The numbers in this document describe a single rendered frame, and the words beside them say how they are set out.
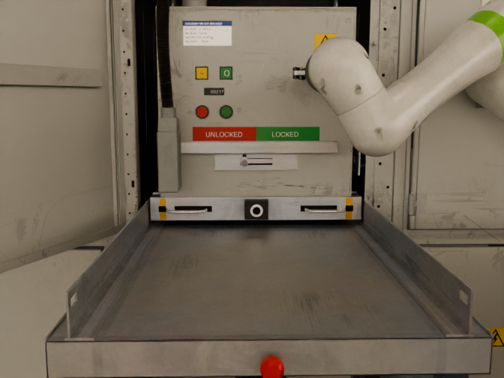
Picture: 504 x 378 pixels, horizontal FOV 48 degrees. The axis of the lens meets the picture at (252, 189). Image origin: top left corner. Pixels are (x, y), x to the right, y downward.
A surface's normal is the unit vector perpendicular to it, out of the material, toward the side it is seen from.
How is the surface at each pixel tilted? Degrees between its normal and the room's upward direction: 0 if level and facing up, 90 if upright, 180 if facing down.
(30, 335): 90
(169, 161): 90
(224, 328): 0
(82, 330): 0
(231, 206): 90
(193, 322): 0
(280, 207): 90
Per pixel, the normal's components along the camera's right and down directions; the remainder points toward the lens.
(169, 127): 0.02, -0.34
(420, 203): 0.02, 0.16
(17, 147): 0.91, 0.07
